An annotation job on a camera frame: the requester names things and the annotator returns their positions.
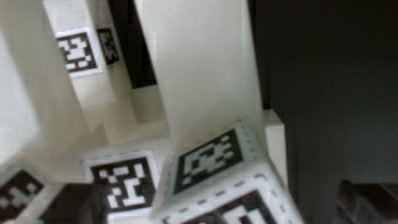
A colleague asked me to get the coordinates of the white chair back frame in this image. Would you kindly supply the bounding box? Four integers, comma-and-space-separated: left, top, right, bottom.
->
0, 0, 290, 224

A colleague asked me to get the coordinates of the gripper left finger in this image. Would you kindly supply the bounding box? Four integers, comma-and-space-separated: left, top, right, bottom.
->
39, 183, 107, 224

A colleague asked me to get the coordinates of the white marker cube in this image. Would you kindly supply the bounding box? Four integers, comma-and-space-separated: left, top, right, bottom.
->
149, 121, 304, 224
82, 148, 160, 223

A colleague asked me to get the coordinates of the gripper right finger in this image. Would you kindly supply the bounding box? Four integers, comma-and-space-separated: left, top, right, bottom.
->
336, 180, 398, 224

